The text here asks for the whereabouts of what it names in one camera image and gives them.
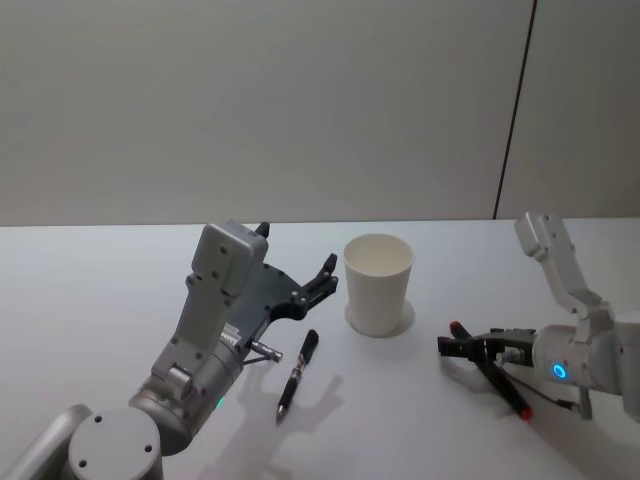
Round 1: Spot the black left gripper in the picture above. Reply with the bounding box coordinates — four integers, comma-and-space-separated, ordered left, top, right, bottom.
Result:
222, 221, 339, 350

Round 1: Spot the black pen with red ends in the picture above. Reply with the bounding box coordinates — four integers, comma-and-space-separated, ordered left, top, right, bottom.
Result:
448, 320, 533, 420

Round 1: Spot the white paper cup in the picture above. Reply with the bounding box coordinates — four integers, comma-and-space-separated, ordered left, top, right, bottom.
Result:
343, 233, 417, 338

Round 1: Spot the black pen with silver tip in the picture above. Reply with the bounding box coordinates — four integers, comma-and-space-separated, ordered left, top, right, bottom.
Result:
274, 328, 321, 427

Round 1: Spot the right gripper thin dark cable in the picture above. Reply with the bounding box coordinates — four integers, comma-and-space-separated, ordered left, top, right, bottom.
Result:
499, 349, 577, 409

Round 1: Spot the left gripper cable silver plug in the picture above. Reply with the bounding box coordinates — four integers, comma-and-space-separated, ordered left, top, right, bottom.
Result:
242, 340, 286, 367

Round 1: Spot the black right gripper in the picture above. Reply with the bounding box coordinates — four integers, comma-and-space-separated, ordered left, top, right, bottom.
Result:
437, 327, 539, 366

